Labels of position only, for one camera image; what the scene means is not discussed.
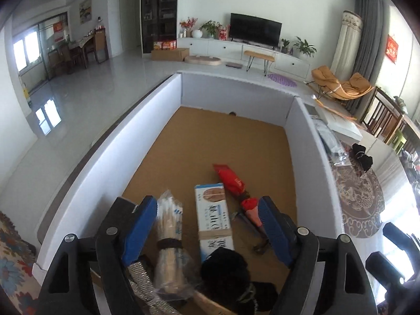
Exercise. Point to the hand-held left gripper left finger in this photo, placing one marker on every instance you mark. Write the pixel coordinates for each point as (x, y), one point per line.
(137, 233)

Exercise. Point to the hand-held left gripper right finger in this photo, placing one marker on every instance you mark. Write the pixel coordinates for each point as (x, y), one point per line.
(275, 233)

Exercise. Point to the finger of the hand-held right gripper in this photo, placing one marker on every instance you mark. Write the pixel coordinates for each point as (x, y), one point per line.
(382, 267)
(402, 236)

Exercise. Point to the bagged wooden chopsticks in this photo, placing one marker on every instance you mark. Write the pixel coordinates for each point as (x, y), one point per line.
(170, 229)

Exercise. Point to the blue white medicine box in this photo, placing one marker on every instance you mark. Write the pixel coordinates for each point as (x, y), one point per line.
(213, 220)

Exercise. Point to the red snack packet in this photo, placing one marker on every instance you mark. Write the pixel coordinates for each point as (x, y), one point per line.
(233, 180)

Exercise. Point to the large white box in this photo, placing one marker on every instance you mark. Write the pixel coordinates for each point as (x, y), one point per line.
(213, 137)

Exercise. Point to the silver textured pouch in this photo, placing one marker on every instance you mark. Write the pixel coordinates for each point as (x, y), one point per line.
(141, 279)

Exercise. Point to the green chair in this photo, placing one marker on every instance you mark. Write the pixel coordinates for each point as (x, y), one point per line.
(398, 141)

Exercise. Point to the clear plastic bag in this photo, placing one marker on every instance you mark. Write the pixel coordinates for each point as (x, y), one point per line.
(329, 141)

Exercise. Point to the dark wooden chair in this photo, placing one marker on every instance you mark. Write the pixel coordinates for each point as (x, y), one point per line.
(382, 115)

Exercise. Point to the flat white box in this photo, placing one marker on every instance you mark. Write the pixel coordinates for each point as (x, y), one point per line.
(341, 121)

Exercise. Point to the floral patterned cloth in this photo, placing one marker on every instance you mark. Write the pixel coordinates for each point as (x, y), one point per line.
(13, 269)

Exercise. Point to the purple round mat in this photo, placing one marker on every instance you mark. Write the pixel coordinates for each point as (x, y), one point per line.
(282, 80)

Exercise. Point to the orange lounge chair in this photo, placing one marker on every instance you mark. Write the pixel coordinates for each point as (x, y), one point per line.
(331, 83)

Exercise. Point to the wooden bench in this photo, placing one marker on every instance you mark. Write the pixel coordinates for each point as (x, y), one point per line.
(259, 55)

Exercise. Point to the brown cardboard box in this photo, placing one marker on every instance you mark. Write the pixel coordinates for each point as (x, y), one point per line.
(170, 54)

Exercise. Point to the round wooden board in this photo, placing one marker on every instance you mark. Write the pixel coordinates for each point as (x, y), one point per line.
(203, 61)

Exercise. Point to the large green potted plant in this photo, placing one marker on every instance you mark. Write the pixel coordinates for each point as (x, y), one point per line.
(305, 47)

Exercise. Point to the small green potted plant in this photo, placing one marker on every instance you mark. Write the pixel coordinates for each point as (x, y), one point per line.
(284, 45)

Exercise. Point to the orange snack boxes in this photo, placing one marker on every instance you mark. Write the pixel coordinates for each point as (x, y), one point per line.
(165, 45)

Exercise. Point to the wooden dining table set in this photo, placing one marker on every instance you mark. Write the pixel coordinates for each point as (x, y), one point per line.
(82, 49)

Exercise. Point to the grey curtain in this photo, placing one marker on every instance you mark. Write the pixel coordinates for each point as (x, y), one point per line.
(369, 46)

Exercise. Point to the white television cabinet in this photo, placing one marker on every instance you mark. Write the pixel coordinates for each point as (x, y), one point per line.
(210, 46)

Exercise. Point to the black television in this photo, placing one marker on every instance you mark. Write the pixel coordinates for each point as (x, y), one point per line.
(256, 29)

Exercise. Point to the covered standing air conditioner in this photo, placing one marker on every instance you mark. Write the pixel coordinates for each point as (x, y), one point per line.
(346, 39)

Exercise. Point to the red gift package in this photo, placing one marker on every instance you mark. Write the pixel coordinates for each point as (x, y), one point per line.
(224, 33)

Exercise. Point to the white round vase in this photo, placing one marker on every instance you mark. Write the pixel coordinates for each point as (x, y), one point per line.
(197, 34)

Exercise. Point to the red flower bouquet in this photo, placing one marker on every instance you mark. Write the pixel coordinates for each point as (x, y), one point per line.
(188, 24)

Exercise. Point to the bushy green potted plant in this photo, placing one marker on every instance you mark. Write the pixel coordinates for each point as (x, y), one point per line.
(210, 28)

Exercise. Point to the dark glass display cabinet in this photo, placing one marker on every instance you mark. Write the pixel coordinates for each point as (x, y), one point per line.
(159, 13)

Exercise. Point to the red wall decoration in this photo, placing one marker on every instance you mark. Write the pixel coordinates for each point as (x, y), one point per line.
(392, 49)

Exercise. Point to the framed wall painting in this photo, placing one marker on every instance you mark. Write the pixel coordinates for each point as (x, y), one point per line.
(86, 10)

